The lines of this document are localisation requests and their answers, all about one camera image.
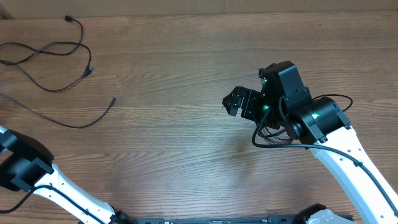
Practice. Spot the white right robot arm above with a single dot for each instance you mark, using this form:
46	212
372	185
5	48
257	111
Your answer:
287	116

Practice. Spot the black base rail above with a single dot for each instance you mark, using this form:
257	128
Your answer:
271	219

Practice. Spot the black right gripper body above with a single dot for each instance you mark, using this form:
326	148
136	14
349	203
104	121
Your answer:
254	105

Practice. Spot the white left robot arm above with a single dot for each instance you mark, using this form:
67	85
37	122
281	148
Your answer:
30	168

